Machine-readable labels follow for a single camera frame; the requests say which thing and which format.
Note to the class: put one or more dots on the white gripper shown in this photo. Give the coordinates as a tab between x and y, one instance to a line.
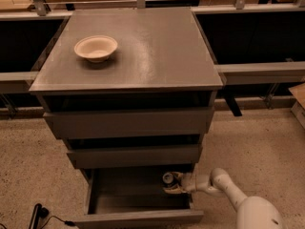
190	184

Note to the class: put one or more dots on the blue pepsi can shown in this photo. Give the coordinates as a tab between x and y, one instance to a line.
169	180

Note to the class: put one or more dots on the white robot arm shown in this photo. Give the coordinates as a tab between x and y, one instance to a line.
251	212

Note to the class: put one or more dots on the grey open bottom drawer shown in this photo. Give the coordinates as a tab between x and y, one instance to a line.
130	197

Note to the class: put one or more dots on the grey drawer cabinet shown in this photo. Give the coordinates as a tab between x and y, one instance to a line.
161	62

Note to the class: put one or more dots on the grey middle drawer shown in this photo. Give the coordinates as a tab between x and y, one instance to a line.
134	156

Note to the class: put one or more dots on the grey top drawer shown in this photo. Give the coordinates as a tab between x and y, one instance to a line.
108	124

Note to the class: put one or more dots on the wooden board at right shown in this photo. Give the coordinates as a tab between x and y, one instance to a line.
299	93

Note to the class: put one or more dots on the beige paper bowl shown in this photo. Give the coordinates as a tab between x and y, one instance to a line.
96	48

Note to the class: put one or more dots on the grey metal railing frame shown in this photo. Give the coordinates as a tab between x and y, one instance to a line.
29	32

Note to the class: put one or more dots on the black power adapter with cable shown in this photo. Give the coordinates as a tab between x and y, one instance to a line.
41	212

